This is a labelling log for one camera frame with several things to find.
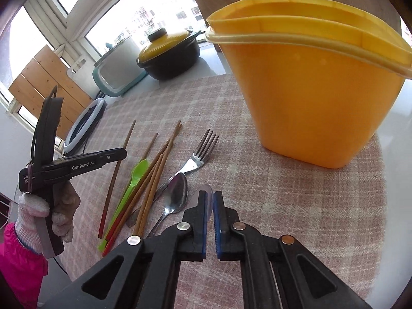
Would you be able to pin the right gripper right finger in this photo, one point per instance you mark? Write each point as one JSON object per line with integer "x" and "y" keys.
{"x": 230, "y": 243}

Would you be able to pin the white teal electric cooker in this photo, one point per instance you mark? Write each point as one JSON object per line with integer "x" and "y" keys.
{"x": 117, "y": 70}

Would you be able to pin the silver metal spoon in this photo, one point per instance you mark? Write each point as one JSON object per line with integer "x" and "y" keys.
{"x": 175, "y": 198}

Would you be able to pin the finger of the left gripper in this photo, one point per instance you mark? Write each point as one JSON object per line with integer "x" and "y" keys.
{"x": 86, "y": 162}

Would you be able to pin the slatted wooden board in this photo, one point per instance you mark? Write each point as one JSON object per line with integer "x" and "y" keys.
{"x": 45, "y": 72}

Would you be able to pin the white ring light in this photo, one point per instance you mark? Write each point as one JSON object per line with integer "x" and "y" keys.
{"x": 84, "y": 126}

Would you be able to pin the pink checkered table cloth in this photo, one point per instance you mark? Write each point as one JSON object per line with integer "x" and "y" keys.
{"x": 337, "y": 214}

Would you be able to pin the silver metal fork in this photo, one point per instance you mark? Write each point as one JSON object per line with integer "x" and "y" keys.
{"x": 198, "y": 158}

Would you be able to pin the pink sleeve left forearm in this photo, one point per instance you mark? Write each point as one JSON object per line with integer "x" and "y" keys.
{"x": 22, "y": 271}

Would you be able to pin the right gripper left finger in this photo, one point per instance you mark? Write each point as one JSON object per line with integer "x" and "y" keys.
{"x": 192, "y": 241}

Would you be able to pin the green plastic spoon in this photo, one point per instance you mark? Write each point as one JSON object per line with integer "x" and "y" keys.
{"x": 136, "y": 175}

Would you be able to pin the yellow lid black pot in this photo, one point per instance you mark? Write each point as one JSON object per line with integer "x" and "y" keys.
{"x": 169, "y": 54}

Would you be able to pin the yellow plastic utensil container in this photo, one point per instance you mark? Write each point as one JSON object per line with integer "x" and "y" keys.
{"x": 317, "y": 76}

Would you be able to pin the wooden chopstick red tip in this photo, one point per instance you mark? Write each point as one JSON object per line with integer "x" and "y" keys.
{"x": 112, "y": 184}

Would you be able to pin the white plastic cutting board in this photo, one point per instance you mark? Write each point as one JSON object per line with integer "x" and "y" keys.
{"x": 81, "y": 73}

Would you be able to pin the left hand knit glove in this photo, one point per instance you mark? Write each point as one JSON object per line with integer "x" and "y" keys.
{"x": 31, "y": 206}

